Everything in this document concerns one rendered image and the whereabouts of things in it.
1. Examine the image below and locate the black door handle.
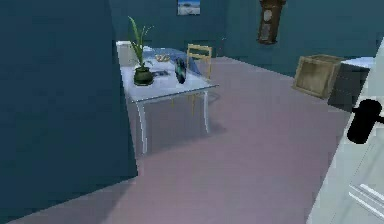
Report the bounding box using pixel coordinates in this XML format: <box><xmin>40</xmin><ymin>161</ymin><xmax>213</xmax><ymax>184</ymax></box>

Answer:
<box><xmin>346</xmin><ymin>98</ymin><xmax>384</xmax><ymax>145</ymax></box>

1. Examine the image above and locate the white room door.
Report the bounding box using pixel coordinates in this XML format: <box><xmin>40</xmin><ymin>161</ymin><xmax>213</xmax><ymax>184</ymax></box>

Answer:
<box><xmin>305</xmin><ymin>37</ymin><xmax>384</xmax><ymax>224</ymax></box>

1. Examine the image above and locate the light wooden crate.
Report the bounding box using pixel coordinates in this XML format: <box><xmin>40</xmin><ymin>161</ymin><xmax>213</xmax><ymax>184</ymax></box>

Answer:
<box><xmin>292</xmin><ymin>53</ymin><xmax>345</xmax><ymax>100</ymax></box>

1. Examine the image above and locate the dark grey cabinet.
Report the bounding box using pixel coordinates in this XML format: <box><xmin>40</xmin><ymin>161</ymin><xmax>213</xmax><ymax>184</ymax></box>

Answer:
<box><xmin>327</xmin><ymin>56</ymin><xmax>376</xmax><ymax>113</ymax></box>

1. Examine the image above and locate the framed sky picture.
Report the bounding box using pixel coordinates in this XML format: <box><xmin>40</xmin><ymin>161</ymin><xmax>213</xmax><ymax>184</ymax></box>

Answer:
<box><xmin>176</xmin><ymin>0</ymin><xmax>202</xmax><ymax>16</ymax></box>

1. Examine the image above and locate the white glass-top table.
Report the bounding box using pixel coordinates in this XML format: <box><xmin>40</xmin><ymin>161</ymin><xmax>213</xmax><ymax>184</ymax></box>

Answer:
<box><xmin>119</xmin><ymin>59</ymin><xmax>220</xmax><ymax>156</ymax></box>

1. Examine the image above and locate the dark blue-green vase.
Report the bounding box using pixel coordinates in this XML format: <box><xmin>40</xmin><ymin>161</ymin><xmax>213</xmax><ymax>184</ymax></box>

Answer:
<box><xmin>174</xmin><ymin>57</ymin><xmax>188</xmax><ymax>85</ymax></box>

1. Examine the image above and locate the brown wall pendulum clock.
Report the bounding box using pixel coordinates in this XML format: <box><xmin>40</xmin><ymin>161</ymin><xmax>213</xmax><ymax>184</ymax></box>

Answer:
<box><xmin>257</xmin><ymin>0</ymin><xmax>288</xmax><ymax>46</ymax></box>

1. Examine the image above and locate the green potted house plant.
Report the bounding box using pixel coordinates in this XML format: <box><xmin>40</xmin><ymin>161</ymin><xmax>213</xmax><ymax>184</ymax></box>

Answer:
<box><xmin>127</xmin><ymin>15</ymin><xmax>156</xmax><ymax>87</ymax></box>

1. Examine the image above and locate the light wooden chair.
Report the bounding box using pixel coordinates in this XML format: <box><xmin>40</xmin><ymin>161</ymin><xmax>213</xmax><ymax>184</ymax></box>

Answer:
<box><xmin>171</xmin><ymin>43</ymin><xmax>214</xmax><ymax>117</ymax></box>

